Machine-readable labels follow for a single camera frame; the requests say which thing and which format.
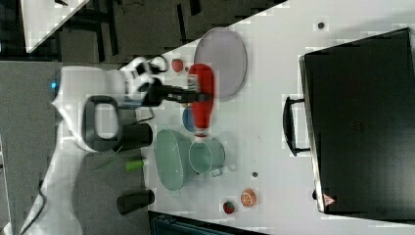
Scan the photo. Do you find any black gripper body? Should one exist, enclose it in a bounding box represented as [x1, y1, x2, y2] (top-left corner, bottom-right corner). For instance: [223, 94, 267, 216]
[141, 78, 212, 107]

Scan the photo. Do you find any red ketchup bottle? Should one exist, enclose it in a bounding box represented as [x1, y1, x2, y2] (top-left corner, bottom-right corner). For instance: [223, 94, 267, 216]
[189, 64, 215, 137]

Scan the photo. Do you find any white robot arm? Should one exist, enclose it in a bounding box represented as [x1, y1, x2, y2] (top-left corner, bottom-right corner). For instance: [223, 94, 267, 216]
[19, 57, 215, 235]

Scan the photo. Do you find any green oval strainer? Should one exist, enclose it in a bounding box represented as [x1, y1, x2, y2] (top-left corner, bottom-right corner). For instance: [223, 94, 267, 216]
[154, 129, 196, 191]

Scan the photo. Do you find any blue cup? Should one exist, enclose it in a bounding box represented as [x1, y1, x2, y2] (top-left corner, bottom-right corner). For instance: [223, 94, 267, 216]
[182, 106, 195, 132]

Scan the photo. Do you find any green slotted spatula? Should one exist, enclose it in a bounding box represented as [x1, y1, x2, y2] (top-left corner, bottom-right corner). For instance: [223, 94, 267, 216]
[92, 153, 146, 173]

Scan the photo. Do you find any round grey plate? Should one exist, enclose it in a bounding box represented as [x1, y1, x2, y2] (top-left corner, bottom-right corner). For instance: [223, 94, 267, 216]
[194, 27, 248, 102]

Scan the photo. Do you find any green mug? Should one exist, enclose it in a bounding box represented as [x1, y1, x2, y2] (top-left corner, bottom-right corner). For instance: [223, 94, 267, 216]
[189, 138, 225, 177]

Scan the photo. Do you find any black cup at edge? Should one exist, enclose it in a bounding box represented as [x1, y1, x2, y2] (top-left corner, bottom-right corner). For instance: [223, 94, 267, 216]
[116, 189, 155, 215]

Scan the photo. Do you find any small red strawberry toy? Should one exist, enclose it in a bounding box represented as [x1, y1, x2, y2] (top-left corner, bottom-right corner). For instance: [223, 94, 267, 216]
[222, 201, 236, 214]

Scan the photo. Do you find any orange slice toy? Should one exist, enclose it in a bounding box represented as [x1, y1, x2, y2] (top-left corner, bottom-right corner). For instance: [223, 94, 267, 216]
[240, 189, 256, 208]

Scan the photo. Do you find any silver toaster oven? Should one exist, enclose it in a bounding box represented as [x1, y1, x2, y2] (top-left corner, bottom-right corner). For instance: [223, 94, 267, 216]
[299, 27, 415, 224]

